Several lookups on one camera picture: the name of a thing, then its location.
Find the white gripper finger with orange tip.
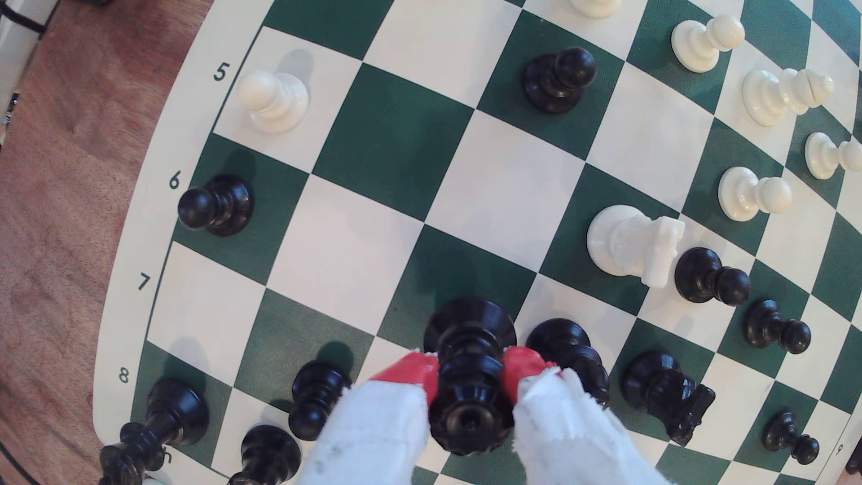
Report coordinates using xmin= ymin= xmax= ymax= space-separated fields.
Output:
xmin=296 ymin=349 xmax=441 ymax=485
xmin=501 ymin=346 xmax=674 ymax=485

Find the green and cream chessboard mat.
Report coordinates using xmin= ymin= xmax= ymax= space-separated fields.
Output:
xmin=92 ymin=0 xmax=862 ymax=485

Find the black chess bishop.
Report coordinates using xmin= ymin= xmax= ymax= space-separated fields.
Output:
xmin=525 ymin=318 xmax=611 ymax=408

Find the black chess king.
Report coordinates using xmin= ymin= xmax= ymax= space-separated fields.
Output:
xmin=99 ymin=377 xmax=210 ymax=485

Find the black chess queen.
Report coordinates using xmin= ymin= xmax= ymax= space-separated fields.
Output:
xmin=423 ymin=296 xmax=518 ymax=457

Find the white chess knight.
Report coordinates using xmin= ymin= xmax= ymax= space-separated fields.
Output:
xmin=586 ymin=205 xmax=686 ymax=289

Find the white box with black strap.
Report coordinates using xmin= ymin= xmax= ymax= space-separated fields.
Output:
xmin=0 ymin=0 xmax=60 ymax=92

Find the white chess pawn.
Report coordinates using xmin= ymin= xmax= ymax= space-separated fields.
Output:
xmin=671 ymin=13 xmax=746 ymax=74
xmin=236 ymin=67 xmax=311 ymax=134
xmin=804 ymin=131 xmax=862 ymax=181
xmin=567 ymin=0 xmax=622 ymax=20
xmin=718 ymin=166 xmax=793 ymax=222

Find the black chess knight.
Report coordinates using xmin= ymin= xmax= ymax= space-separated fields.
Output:
xmin=620 ymin=349 xmax=717 ymax=447

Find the white chess bishop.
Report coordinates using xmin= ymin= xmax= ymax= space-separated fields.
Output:
xmin=742 ymin=67 xmax=835 ymax=128

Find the black cable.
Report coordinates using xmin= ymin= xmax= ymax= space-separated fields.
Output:
xmin=0 ymin=441 xmax=35 ymax=485

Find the black chess rook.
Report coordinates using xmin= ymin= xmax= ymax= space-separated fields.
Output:
xmin=228 ymin=424 xmax=303 ymax=485

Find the black chess pawn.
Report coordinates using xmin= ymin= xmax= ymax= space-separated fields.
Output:
xmin=674 ymin=247 xmax=752 ymax=307
xmin=523 ymin=46 xmax=598 ymax=114
xmin=762 ymin=410 xmax=821 ymax=466
xmin=288 ymin=360 xmax=352 ymax=442
xmin=743 ymin=299 xmax=812 ymax=355
xmin=177 ymin=174 xmax=255 ymax=237

